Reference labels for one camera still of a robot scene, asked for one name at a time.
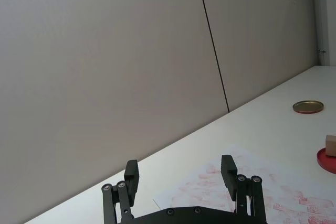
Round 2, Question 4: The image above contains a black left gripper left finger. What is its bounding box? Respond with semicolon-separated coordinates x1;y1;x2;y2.
101;159;141;224

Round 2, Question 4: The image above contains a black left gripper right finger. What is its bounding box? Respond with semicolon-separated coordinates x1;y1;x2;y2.
221;154;267;224

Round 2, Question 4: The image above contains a white paper with red stamps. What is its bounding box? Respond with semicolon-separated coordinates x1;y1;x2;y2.
153;144;336;224

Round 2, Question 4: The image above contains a round red tin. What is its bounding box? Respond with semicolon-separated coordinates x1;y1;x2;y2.
316;147;336;175

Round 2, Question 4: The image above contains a tan wooden stamp block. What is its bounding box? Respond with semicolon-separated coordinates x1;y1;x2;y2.
325;135;336;158

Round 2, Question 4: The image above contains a round gold tin lid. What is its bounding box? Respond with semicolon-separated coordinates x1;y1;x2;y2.
292;100;324;115

